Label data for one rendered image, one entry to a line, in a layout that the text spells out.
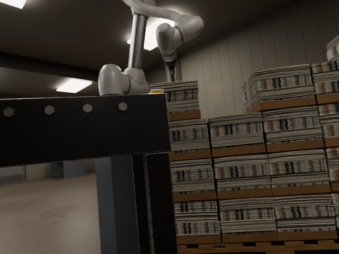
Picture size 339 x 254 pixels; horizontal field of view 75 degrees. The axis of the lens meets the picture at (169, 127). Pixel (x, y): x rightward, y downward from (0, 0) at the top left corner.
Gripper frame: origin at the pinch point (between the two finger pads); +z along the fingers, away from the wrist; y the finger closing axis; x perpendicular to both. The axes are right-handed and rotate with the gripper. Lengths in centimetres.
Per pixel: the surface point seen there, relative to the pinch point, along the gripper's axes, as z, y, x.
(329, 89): -9, 30, 83
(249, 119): -4, 40, 41
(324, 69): -14, 20, 82
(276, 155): 5, 59, 52
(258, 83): -12, 23, 48
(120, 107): -79, 80, -2
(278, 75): -14, 20, 59
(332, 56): 7, -9, 106
